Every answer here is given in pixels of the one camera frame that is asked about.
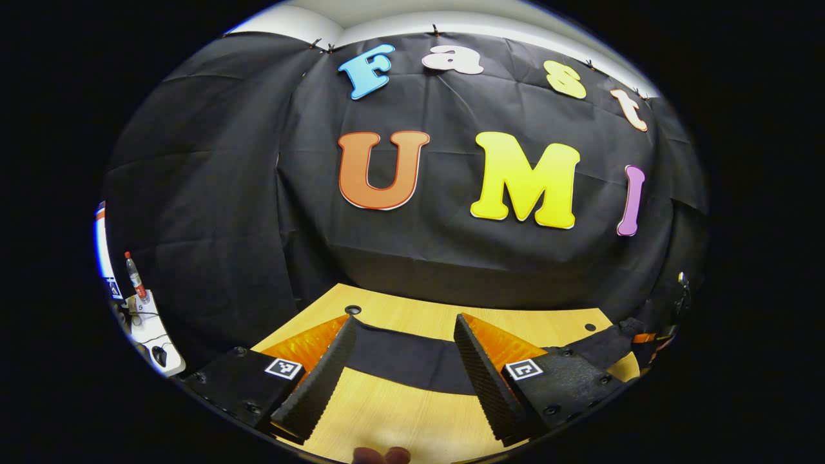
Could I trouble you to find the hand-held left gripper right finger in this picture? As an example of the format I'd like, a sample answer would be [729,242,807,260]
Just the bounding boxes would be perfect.
[453,313,627,445]

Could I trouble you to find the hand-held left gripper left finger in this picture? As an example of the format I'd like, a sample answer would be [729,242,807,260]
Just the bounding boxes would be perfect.
[182,314,358,444]

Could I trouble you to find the dark grey jeans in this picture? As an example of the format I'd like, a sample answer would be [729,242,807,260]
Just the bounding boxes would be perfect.
[348,317,648,395]

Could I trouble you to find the black backdrop cloth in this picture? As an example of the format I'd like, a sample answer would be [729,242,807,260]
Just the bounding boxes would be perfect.
[103,29,710,371]

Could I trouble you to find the white side table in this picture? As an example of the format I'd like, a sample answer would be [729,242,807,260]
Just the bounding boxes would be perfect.
[119,290,186,378]

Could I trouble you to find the red-capped plastic bottle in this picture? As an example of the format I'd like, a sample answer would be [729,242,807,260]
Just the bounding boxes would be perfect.
[124,251,150,305]

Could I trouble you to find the white board with blue edge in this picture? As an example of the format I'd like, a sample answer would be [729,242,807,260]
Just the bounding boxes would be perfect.
[95,201,124,301]

